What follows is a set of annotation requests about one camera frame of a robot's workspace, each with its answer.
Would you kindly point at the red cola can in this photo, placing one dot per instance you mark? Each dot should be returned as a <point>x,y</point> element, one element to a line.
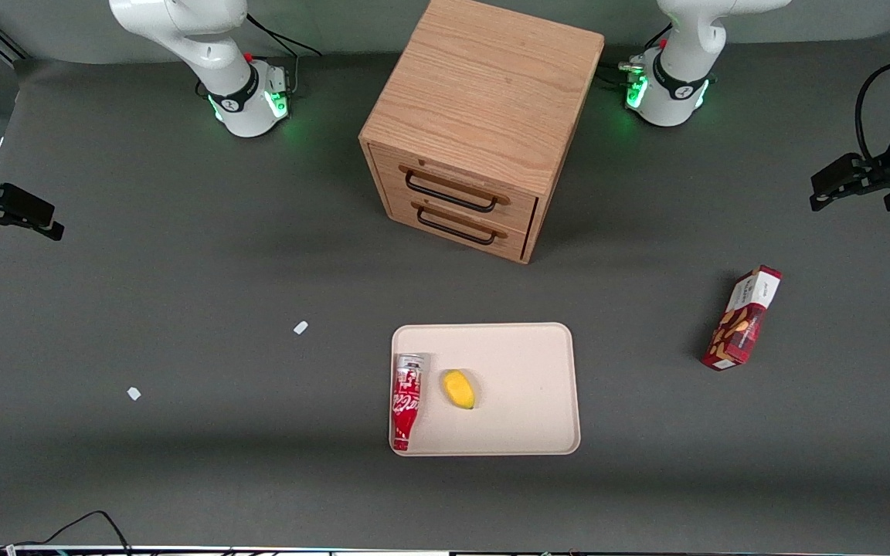
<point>406,398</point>

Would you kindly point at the beige plastic tray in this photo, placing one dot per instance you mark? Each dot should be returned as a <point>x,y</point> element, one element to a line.
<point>514,386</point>

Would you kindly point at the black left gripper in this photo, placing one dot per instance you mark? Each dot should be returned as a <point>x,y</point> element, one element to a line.
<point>880,173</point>

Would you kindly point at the yellow lemon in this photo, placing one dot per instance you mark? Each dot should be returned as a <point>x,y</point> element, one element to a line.
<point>459,389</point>

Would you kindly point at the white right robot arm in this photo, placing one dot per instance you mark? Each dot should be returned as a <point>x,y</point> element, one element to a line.
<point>205,46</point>

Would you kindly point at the red cookie box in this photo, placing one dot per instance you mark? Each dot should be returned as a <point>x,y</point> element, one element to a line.
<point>742,318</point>

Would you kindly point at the oak wooden drawer cabinet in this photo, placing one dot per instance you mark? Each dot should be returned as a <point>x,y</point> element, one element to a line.
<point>484,85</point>

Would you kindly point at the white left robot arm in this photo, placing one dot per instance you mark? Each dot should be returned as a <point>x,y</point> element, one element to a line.
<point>677,69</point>

